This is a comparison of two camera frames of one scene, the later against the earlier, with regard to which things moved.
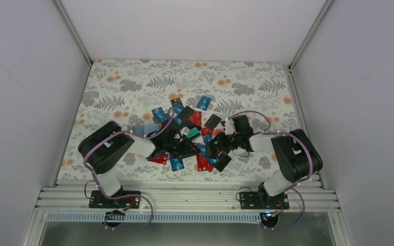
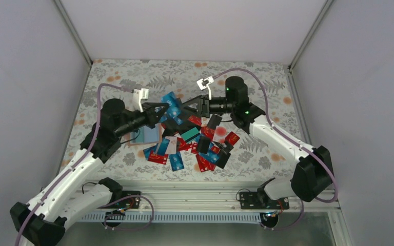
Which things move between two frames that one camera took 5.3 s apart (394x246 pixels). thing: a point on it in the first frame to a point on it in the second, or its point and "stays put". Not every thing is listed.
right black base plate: x=261 y=200 stays put
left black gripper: x=186 y=150 to x=151 y=117
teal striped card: x=193 y=133 stays put
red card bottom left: x=162 y=159 stays put
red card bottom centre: x=202 y=164 stays put
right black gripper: x=221 y=144 to x=197 y=100
